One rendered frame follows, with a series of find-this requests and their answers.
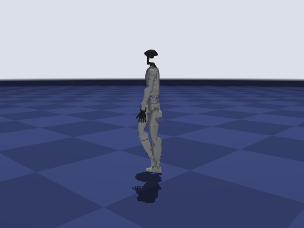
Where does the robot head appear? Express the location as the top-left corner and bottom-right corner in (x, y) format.
(144, 50), (158, 67)

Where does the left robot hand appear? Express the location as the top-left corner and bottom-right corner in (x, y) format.
(136, 108), (146, 123)

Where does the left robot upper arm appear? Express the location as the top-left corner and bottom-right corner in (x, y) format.
(147, 69), (157, 93)

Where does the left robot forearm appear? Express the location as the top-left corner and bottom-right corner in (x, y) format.
(141, 88), (150, 111)

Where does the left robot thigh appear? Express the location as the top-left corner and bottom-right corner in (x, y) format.
(148, 107), (162, 144)

